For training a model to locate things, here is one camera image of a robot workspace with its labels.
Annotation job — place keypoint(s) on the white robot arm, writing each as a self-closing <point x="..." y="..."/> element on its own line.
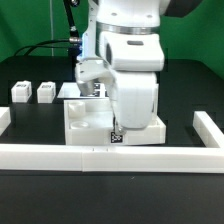
<point x="121" y="48"/>

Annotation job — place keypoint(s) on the white base tag plate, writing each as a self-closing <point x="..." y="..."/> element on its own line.
<point x="71" y="91"/>

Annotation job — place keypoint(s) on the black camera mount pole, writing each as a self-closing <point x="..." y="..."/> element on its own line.
<point x="74" y="39"/>

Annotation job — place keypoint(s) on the white U-shaped obstacle fence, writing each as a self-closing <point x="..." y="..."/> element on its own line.
<point x="111" y="158"/>

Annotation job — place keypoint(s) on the white square table top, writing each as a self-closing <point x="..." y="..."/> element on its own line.
<point x="90" y="122"/>

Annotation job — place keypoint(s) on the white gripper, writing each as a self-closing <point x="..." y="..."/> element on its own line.
<point x="132" y="98"/>

